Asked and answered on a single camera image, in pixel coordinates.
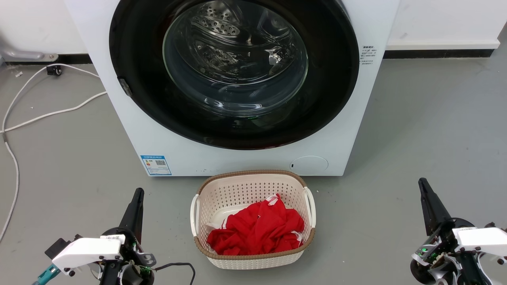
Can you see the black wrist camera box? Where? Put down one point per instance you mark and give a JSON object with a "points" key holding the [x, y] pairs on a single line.
{"points": [[490, 225], [57, 246]]}

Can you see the grey metal pipe bracket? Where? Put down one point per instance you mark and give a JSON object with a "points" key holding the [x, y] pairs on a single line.
{"points": [[23, 54]]}

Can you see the metal door hinge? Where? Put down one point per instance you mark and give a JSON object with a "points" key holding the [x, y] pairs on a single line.
{"points": [[125, 87]]}

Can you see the round black glass washer door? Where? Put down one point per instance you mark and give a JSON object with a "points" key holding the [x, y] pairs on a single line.
{"points": [[134, 59]]}

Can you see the white front-load washing machine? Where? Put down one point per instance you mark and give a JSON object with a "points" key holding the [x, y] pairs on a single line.
{"points": [[237, 162]]}

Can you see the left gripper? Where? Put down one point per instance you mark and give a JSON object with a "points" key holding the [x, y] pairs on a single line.
{"points": [[134, 273]]}

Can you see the steel perforated washer drum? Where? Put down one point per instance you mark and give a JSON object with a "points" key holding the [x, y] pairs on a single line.
{"points": [[222, 23]]}

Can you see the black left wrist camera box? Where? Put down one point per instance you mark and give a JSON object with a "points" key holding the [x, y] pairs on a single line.
{"points": [[57, 246]]}

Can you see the blue energy label sticker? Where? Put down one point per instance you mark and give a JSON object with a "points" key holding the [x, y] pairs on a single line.
{"points": [[156, 165]]}

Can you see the red garment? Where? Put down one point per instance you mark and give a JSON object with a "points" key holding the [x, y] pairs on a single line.
{"points": [[257, 229]]}

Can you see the white wrist camera cover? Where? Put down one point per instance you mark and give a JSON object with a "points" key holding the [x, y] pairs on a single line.
{"points": [[87, 251], [483, 239]]}

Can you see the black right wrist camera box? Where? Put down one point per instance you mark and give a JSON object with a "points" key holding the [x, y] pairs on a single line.
{"points": [[490, 225]]}

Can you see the white right wrist camera cover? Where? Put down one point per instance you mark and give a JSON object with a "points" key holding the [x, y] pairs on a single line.
{"points": [[483, 239]]}

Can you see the cream perforated laundry basket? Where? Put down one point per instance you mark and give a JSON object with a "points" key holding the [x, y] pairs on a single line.
{"points": [[253, 184]]}

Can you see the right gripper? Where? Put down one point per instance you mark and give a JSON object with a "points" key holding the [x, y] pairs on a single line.
{"points": [[435, 257]]}

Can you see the round white filter cover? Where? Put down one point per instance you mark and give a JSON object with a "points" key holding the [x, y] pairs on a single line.
{"points": [[309, 165]]}

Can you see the small black caster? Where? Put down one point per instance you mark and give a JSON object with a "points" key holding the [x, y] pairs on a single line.
{"points": [[54, 71]]}

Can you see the white left wrist camera cover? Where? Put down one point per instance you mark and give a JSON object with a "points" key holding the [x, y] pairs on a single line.
{"points": [[87, 251]]}

